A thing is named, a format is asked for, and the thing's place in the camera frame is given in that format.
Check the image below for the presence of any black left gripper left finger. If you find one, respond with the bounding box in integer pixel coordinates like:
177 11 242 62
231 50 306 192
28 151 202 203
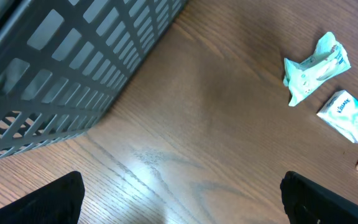
0 171 85 224

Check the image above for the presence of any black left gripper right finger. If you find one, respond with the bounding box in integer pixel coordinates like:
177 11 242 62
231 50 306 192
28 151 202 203
280 171 358 224

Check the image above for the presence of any small teal packet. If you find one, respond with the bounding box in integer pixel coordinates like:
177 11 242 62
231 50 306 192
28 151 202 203
317 90 358 144

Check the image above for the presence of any teal candy wrapper packet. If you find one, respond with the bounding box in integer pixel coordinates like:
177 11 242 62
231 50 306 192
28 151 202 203
283 32 351 107

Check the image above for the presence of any grey plastic basket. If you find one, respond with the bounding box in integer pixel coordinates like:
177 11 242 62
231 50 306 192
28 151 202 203
0 0 186 159

